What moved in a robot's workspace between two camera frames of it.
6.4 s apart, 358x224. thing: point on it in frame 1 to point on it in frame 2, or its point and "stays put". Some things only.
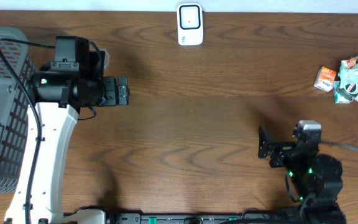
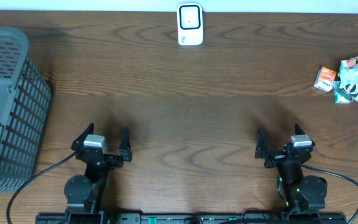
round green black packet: [350, 91] stays put
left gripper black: [112, 99] to [125, 154]
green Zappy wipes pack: [355, 70] stays put
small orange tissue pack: [325, 79] stays put
